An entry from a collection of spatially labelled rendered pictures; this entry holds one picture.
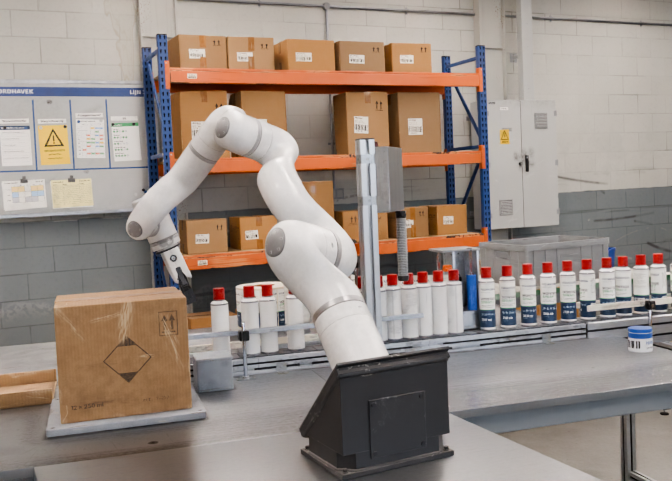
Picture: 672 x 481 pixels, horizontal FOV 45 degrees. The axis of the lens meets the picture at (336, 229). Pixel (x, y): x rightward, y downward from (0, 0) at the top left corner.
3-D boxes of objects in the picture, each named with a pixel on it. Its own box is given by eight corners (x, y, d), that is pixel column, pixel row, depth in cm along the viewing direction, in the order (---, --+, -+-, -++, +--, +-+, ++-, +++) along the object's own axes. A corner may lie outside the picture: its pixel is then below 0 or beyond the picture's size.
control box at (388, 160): (404, 209, 250) (402, 147, 249) (390, 212, 234) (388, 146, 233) (372, 211, 253) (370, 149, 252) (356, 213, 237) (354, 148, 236)
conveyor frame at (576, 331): (569, 332, 280) (568, 318, 279) (587, 338, 269) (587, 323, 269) (63, 386, 232) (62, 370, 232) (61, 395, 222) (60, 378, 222)
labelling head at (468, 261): (467, 321, 280) (465, 247, 278) (485, 327, 267) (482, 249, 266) (430, 325, 276) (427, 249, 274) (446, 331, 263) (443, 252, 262)
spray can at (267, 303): (276, 349, 247) (273, 282, 246) (280, 353, 242) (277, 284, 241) (259, 351, 245) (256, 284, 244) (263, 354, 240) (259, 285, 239)
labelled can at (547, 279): (551, 321, 274) (549, 261, 273) (560, 324, 269) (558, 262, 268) (538, 323, 273) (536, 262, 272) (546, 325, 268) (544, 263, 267)
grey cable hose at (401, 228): (406, 279, 247) (404, 210, 246) (411, 280, 243) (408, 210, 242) (395, 280, 246) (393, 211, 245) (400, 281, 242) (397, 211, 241)
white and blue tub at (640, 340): (625, 348, 250) (624, 325, 250) (648, 347, 250) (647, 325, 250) (632, 353, 243) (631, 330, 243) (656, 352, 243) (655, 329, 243)
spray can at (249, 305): (258, 351, 245) (255, 284, 244) (262, 354, 240) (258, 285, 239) (241, 353, 244) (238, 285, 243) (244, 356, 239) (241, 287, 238)
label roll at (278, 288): (228, 325, 296) (226, 285, 295) (277, 318, 306) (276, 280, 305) (252, 332, 279) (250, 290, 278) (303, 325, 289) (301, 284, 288)
